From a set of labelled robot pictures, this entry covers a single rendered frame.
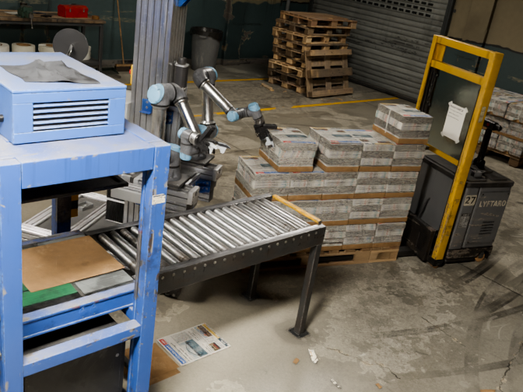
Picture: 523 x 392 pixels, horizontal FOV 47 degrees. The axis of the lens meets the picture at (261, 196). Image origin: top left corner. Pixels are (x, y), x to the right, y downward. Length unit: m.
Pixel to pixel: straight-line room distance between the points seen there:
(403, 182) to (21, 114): 3.39
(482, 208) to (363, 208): 1.11
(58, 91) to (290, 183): 2.47
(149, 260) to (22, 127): 0.77
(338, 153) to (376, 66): 7.87
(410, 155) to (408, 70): 7.06
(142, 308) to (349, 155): 2.38
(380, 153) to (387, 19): 7.64
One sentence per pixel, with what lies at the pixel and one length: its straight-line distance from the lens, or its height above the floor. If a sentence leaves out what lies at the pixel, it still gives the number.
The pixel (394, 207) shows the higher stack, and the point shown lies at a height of 0.52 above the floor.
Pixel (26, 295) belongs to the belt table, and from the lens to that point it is 2.81.
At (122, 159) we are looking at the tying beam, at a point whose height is 1.51.
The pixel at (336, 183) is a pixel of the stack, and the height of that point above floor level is 0.73.
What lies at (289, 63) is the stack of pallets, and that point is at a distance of 10.96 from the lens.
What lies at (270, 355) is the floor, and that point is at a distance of 3.86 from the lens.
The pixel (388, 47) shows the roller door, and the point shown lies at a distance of 12.19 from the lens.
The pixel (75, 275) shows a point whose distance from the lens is 2.94.
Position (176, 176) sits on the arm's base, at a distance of 4.00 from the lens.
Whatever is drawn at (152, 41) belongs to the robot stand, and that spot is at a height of 1.66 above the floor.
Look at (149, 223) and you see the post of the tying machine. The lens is 2.53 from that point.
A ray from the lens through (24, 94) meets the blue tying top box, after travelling 2.29.
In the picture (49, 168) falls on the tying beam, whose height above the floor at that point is 1.52.
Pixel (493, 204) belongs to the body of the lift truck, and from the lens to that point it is 5.50.
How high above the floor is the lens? 2.34
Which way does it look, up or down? 23 degrees down
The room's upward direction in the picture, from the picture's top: 9 degrees clockwise
